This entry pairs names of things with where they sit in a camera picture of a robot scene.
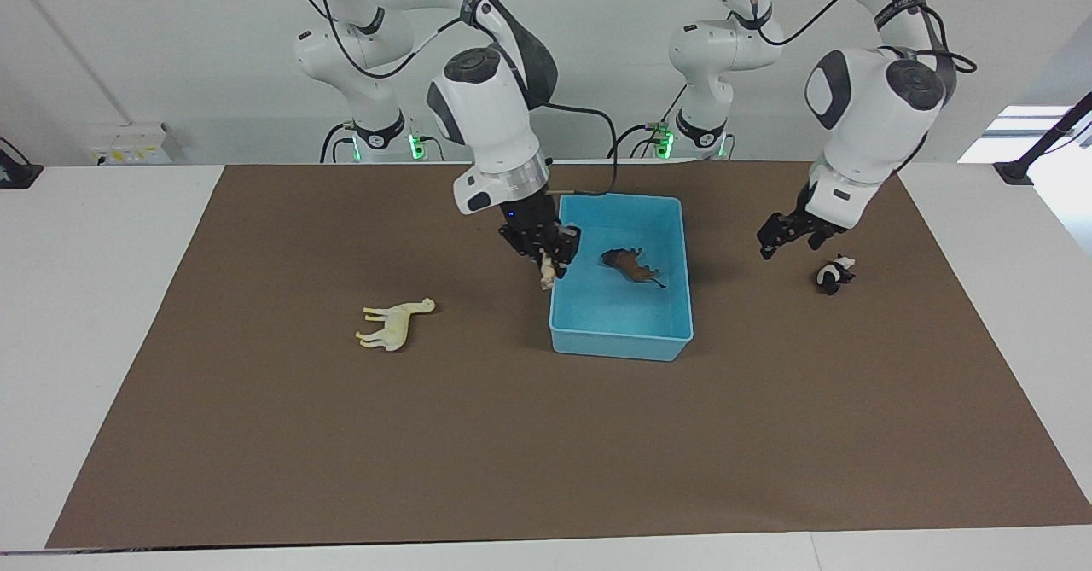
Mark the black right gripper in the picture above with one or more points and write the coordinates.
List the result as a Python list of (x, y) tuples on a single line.
[(537, 225)]

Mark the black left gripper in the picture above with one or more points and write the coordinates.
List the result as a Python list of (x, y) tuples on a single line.
[(806, 212)]

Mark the orange striped tiger toy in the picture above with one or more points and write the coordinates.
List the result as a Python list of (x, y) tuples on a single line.
[(548, 276)]

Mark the black and white panda toy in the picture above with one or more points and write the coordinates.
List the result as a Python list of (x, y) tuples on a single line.
[(833, 275)]

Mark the brown lion toy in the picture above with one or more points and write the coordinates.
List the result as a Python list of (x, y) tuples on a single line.
[(633, 267)]

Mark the cream llama toy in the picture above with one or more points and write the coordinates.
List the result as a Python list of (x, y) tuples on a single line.
[(394, 323)]

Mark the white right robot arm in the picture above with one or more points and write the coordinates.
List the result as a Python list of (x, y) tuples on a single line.
[(486, 110)]

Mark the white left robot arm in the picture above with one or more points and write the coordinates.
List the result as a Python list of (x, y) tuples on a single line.
[(862, 101)]

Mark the light blue storage box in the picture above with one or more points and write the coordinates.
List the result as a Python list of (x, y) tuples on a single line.
[(618, 315)]

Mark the brown table mat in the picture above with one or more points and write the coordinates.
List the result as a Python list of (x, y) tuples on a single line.
[(426, 434)]

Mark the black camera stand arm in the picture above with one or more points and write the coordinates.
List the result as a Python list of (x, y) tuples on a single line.
[(1045, 140)]

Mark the white wall outlet box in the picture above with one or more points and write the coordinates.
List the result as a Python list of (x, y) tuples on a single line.
[(136, 144)]

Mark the black desk clamp mount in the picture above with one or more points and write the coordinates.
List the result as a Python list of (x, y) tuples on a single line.
[(15, 174)]

